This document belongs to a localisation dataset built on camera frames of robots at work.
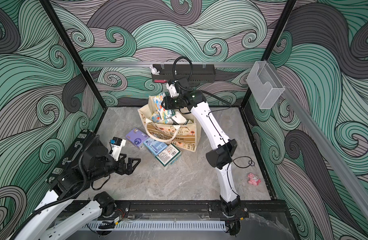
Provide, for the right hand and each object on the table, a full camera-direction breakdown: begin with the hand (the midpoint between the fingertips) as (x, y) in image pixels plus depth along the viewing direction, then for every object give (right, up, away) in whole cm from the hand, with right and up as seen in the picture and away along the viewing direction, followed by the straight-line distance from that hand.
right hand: (162, 104), depth 78 cm
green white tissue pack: (+2, -30, +9) cm, 31 cm away
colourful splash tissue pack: (-1, -6, +1) cm, 6 cm away
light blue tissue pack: (-7, -25, +13) cm, 28 cm away
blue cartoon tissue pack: (-3, +2, 0) cm, 3 cm away
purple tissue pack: (-19, -20, +17) cm, 32 cm away
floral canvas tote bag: (+11, -17, +5) cm, 21 cm away
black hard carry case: (-44, -26, -8) cm, 51 cm away
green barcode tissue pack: (+8, -7, +6) cm, 13 cm away
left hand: (-12, -25, -11) cm, 30 cm away
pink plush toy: (+49, -41, +2) cm, 64 cm away
